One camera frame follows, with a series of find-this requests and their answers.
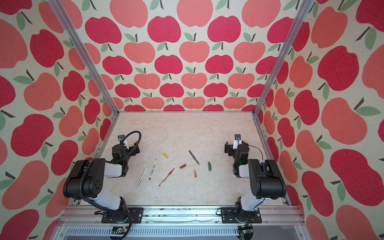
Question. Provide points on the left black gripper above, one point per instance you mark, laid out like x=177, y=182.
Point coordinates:
x=132, y=149

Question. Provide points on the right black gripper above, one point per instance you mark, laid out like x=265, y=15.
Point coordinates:
x=229, y=148

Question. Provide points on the white patterned pen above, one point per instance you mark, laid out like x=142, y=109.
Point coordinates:
x=153, y=169

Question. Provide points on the green fountain pen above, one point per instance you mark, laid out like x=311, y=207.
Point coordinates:
x=195, y=159

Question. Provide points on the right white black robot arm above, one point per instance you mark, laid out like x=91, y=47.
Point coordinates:
x=266, y=181

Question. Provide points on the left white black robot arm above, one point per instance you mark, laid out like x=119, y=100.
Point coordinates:
x=86, y=179

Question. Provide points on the red gel pen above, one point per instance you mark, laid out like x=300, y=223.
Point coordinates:
x=166, y=177

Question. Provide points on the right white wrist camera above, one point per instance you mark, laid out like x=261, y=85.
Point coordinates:
x=237, y=138

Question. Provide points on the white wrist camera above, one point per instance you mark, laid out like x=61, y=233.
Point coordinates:
x=121, y=138
x=237, y=138

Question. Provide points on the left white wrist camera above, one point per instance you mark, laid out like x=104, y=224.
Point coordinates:
x=121, y=138

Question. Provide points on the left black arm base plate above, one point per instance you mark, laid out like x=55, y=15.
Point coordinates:
x=130, y=216

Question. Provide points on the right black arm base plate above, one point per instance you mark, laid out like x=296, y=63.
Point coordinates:
x=233, y=216

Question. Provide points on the aluminium front frame rail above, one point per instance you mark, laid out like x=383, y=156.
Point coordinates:
x=182, y=216

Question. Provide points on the white slotted cable duct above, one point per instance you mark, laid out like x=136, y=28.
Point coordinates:
x=155, y=231

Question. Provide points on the left aluminium frame post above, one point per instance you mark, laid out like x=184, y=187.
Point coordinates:
x=71, y=31

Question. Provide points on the aluminium frame post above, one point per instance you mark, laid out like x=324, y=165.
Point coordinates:
x=301, y=15
x=71, y=31

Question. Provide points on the right aluminium frame post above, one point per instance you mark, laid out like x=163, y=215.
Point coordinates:
x=301, y=15

